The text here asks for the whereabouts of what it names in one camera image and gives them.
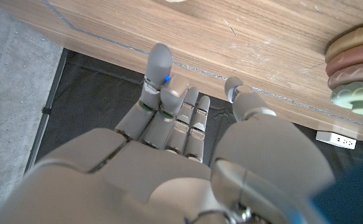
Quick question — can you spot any blue right wrist connector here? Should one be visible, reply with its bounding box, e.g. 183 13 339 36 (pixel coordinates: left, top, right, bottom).
311 149 363 224

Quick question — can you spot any coral red disk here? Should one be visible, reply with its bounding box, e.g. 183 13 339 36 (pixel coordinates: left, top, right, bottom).
326 42 363 78

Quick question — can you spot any black backdrop stand pole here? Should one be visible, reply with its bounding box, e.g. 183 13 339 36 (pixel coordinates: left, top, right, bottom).
24 48 69 174

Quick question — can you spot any green disk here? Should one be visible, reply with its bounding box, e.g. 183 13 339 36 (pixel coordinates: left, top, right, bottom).
330 80 363 116

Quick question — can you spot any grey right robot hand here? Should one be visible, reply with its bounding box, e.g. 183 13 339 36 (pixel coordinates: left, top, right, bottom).
0 42 335 224

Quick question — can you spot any dusty pink disk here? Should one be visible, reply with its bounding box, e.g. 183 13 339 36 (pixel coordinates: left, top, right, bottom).
327 61 363 91

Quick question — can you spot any white power strip box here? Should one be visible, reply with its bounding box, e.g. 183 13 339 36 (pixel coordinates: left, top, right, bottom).
315 130 357 151

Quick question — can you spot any black backdrop curtain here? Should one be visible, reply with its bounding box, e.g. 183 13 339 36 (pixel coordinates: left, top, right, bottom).
24 48 363 194

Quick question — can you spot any large orange disk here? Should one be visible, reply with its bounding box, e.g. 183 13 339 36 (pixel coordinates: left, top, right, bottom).
324 21 363 63

